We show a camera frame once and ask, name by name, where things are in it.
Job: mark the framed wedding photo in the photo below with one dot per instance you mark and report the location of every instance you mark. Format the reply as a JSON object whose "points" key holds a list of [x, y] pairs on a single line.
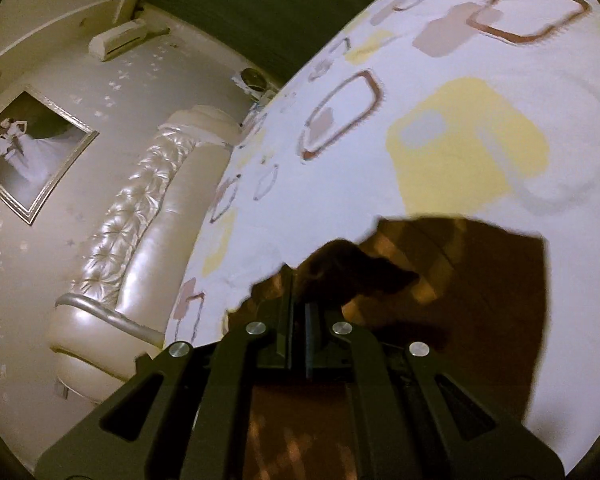
{"points": [[39, 142]]}

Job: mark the cream tufted leather headboard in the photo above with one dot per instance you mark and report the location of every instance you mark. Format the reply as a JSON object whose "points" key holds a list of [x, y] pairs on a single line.
{"points": [[121, 299]]}

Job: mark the white patterned bed quilt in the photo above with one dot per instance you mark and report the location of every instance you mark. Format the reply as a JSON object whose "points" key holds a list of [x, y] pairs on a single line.
{"points": [[487, 110]]}

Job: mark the white wall air conditioner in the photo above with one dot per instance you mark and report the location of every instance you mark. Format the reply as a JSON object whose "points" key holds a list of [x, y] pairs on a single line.
{"points": [[122, 38]]}

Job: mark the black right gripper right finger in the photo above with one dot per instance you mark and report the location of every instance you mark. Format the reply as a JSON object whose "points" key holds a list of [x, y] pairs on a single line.
{"points": [[413, 416]]}

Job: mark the brown plaid sweater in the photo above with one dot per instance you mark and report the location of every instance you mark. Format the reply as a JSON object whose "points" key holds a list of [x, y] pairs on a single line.
{"points": [[475, 293]]}

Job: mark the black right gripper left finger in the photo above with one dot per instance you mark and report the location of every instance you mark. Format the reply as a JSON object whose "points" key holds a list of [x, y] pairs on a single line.
{"points": [[185, 413]]}

